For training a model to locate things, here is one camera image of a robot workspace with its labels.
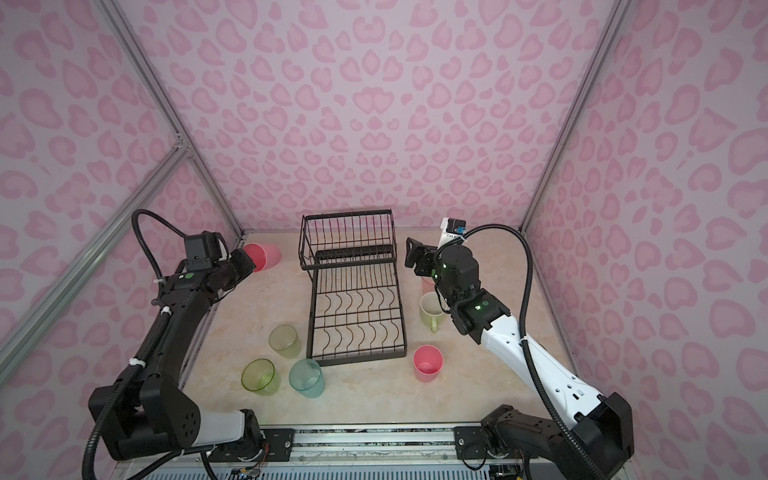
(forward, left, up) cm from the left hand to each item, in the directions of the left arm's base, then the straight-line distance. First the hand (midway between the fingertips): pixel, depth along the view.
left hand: (252, 255), depth 82 cm
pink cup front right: (-22, -48, -23) cm, 57 cm away
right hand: (-4, -46, +9) cm, 47 cm away
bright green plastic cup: (-25, -1, -23) cm, 34 cm away
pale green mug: (-7, -50, -20) cm, 54 cm away
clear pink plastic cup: (+1, -49, -17) cm, 52 cm away
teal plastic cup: (-26, -14, -22) cm, 37 cm away
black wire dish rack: (-5, -26, -21) cm, 34 cm away
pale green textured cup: (-16, -6, -21) cm, 27 cm away
